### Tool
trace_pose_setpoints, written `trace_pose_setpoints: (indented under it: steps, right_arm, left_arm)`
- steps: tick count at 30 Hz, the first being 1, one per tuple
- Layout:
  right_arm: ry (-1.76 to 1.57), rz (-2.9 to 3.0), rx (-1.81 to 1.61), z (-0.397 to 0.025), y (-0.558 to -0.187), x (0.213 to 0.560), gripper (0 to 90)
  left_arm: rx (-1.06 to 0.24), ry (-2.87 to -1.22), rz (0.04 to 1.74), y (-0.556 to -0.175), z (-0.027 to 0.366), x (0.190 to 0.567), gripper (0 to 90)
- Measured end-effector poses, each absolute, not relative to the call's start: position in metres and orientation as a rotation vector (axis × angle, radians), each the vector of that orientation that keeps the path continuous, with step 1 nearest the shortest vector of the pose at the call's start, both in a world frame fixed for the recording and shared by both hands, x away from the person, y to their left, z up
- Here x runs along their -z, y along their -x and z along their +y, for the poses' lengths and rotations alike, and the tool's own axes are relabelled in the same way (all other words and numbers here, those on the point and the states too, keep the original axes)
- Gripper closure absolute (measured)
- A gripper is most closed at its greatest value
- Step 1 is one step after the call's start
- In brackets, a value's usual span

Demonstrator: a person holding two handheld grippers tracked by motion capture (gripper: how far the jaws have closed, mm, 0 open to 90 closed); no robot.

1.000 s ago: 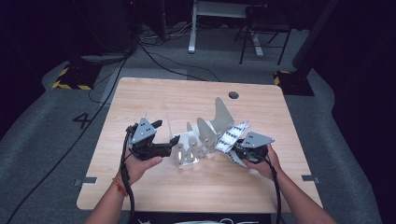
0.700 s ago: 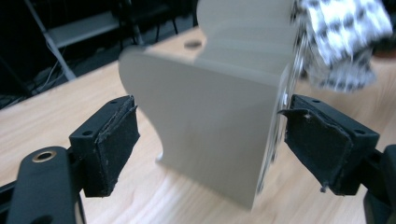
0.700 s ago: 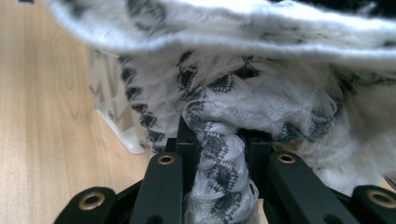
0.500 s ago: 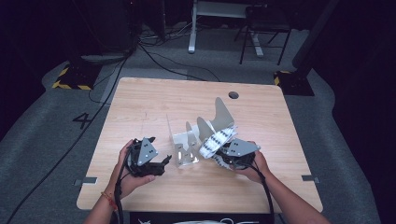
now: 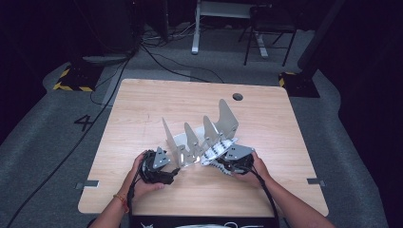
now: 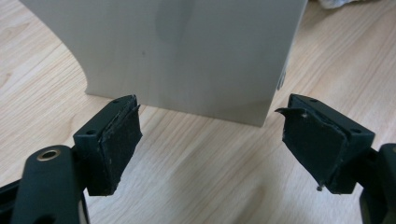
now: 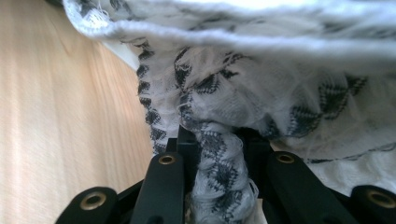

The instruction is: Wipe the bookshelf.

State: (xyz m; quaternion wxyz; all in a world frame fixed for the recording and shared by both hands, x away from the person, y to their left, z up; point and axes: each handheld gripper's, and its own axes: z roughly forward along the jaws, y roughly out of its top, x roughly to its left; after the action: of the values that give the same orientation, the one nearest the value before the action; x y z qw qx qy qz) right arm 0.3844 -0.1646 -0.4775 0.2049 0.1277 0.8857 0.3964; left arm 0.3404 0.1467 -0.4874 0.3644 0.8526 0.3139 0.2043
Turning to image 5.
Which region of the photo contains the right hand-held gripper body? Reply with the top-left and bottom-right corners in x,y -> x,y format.
218,143 -> 256,175

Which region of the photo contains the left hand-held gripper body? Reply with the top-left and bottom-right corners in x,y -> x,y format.
139,145 -> 174,185

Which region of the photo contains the white black striped cloth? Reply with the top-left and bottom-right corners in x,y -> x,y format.
200,137 -> 251,177

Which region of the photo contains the expandable metal divider rack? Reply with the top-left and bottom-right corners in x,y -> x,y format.
162,98 -> 240,169

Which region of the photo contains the person's left hand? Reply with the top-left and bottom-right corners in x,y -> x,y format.
121,151 -> 166,200

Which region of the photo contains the person's right hand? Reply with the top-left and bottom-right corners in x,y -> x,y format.
233,151 -> 271,189

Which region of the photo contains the person's dark printed clothing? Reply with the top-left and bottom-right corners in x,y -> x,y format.
86,215 -> 278,228

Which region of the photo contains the black yellow striped stand base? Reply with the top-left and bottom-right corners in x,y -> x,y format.
52,61 -> 104,93

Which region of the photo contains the grey flat stand base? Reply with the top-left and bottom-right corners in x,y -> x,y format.
82,54 -> 131,67

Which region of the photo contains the black folding chair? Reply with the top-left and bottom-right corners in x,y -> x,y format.
238,3 -> 298,67

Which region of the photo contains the left hand-held gripper cable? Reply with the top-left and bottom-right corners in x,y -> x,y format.
125,150 -> 150,228

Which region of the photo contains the hand-held gripper cable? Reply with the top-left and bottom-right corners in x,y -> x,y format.
125,150 -> 150,228
249,163 -> 280,228

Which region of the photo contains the red string bracelet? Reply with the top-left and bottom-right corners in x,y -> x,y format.
112,193 -> 130,214

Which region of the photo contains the right hand-held gripper cable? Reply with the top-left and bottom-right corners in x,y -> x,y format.
249,163 -> 280,228

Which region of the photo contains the long black floor cable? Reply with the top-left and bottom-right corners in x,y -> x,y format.
5,41 -> 142,228

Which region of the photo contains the black post with striped base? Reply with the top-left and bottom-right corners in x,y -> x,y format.
278,0 -> 347,99

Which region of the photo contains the curved black floor cable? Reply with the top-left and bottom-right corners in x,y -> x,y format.
140,43 -> 226,85

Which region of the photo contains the white desk frame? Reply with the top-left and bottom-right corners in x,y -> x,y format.
191,0 -> 274,59

